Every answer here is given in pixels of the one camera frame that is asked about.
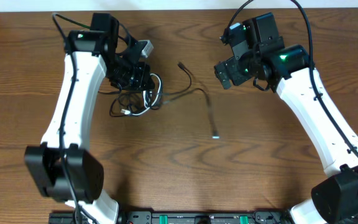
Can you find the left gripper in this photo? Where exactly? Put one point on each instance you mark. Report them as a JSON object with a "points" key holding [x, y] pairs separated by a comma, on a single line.
{"points": [[143, 70]]}

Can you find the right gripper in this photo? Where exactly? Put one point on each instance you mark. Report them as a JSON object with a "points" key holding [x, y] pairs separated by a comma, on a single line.
{"points": [[230, 65]]}

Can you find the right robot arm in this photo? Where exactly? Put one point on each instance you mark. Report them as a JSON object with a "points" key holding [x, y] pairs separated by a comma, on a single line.
{"points": [[259, 54]]}

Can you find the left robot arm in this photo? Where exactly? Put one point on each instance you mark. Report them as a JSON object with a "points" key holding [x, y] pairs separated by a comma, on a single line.
{"points": [[61, 165]]}

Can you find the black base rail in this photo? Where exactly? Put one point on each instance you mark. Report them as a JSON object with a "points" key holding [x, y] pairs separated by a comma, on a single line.
{"points": [[147, 217]]}

